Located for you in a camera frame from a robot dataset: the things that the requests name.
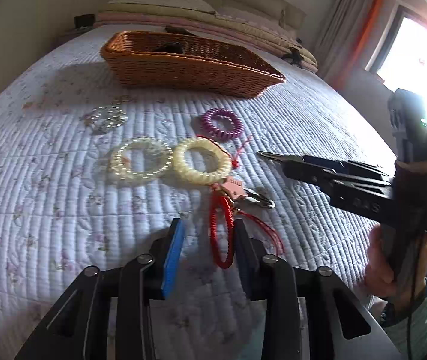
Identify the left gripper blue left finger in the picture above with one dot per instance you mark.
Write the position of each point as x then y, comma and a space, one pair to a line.
75, 327

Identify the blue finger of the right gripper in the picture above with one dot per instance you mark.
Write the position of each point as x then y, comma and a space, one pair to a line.
364, 169
339, 166

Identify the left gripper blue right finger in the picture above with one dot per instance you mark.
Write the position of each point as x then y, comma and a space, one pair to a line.
307, 311

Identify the pink metal hair clip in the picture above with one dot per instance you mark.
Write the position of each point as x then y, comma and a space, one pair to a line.
236, 191

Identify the red cord tassel charm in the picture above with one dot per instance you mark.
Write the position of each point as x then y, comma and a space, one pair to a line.
222, 214

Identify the black hair claw clip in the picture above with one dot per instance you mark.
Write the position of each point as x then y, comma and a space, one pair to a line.
170, 48

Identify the teal right sleeve forearm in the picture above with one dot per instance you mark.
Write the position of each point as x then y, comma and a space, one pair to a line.
396, 326

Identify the person's right hand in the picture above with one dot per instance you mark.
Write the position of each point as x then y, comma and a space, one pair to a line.
398, 255

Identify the bright window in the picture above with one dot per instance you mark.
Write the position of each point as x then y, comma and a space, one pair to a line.
399, 62

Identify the small black tripod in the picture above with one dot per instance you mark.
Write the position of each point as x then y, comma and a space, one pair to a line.
293, 57

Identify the folded yellow pink quilts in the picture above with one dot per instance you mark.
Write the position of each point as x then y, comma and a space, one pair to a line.
266, 37

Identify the grey orange curtain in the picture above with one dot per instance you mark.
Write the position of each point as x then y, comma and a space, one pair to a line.
342, 36

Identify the lavender quilted bedspread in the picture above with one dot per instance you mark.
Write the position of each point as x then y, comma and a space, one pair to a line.
60, 210

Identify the pink pillow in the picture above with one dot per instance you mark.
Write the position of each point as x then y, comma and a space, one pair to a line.
251, 16

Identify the brown wicker basket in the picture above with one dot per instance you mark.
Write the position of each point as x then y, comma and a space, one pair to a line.
207, 65

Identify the dark wooden hairbrush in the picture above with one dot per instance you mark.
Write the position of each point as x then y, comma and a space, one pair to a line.
178, 31

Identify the cream floral pillow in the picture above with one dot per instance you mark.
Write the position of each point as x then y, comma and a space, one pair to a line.
192, 5

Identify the beige nightstand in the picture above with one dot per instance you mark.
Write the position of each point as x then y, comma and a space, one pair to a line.
71, 34

